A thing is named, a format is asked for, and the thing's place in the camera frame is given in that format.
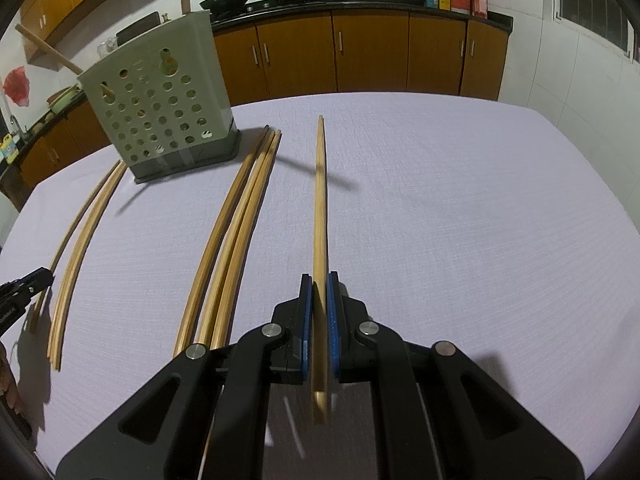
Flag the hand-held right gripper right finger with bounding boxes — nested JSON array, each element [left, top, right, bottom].
[[326, 271, 586, 480]]

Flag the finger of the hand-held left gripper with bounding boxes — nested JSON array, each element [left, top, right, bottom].
[[0, 268, 55, 311]]

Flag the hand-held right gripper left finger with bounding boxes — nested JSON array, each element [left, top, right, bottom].
[[55, 274, 315, 480]]

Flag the green perforated utensil holder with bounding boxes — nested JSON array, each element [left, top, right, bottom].
[[77, 9, 242, 184]]

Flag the person's left hand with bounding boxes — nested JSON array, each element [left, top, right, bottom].
[[0, 342, 22, 413]]

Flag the green bowl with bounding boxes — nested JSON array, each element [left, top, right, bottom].
[[47, 86, 85, 113]]

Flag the red plastic bag on hook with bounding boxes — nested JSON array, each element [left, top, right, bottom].
[[2, 65, 32, 107]]

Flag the dark wooden cutting board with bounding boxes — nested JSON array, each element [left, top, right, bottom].
[[116, 10, 162, 50]]

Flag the wooden lower kitchen cabinets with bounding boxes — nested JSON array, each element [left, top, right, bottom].
[[0, 7, 511, 201]]

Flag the black kitchen countertop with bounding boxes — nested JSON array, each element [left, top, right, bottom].
[[0, 0, 516, 186]]

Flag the barred window with white frame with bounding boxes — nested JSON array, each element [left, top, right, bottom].
[[550, 0, 640, 63]]

